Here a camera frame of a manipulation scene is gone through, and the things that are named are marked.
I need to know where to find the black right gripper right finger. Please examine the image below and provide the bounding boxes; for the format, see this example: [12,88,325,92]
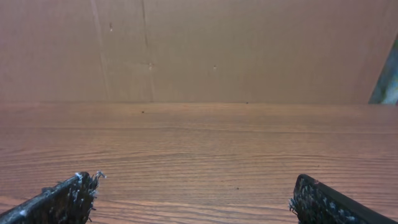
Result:
[289,174,397,224]

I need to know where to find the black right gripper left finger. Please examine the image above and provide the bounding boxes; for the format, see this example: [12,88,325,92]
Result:
[1,171,106,224]

